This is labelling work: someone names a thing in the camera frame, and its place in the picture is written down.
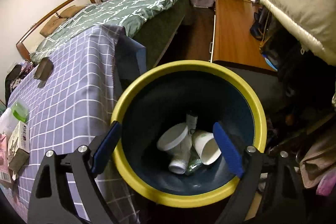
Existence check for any white paper cup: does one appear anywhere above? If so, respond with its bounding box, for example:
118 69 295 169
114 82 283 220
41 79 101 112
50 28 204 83
192 130 222 165

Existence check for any pink printed packet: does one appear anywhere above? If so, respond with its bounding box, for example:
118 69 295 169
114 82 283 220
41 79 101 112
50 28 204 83
0 132 13 184

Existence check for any brown pillow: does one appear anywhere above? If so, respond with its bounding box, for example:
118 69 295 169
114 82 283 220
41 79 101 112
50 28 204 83
59 5 86 18
39 15 67 37

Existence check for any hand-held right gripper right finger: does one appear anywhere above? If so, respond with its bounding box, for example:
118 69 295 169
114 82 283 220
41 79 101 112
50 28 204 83
213 122 307 224

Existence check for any dark hanging bag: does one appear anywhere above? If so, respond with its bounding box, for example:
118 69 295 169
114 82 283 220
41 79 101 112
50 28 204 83
249 6 336 109

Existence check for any pink cloth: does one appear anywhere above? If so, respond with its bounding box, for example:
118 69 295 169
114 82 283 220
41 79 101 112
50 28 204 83
316 169 336 195

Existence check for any white plastic bowl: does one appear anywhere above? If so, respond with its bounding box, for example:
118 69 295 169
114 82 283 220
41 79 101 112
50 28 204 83
157 123 193 155

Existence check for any white pill bottle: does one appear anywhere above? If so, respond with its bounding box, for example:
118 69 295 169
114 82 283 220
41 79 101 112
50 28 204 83
168 154 191 174

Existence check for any dark green bed base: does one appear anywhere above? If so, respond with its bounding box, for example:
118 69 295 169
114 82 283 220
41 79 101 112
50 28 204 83
134 0 195 69

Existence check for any clear plastic wrapper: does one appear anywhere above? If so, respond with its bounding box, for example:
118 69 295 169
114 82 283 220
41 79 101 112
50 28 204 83
0 107 16 135

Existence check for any yellow-rimmed dark trash bin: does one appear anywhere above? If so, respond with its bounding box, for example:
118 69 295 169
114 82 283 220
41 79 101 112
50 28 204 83
110 60 268 207

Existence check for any dark clothes heap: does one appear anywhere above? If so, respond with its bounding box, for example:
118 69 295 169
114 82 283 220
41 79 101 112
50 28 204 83
5 64 25 104

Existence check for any bed with green quilt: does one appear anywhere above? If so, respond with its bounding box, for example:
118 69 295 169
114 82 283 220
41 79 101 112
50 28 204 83
29 0 188 63

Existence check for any wooden bed headboard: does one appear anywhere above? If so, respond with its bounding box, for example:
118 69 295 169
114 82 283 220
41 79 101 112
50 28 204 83
16 0 96 62

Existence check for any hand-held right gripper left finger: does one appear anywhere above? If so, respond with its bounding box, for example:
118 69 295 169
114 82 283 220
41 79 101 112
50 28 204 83
28 120 122 224

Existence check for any wooden desk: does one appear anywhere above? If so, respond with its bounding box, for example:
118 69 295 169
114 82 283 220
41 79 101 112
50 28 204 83
209 0 277 72

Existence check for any black plastic food tray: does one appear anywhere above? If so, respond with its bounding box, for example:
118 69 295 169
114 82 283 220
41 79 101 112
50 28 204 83
34 57 54 81

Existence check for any green leaf-print box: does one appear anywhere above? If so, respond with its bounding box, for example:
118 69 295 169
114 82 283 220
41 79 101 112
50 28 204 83
7 121 30 180

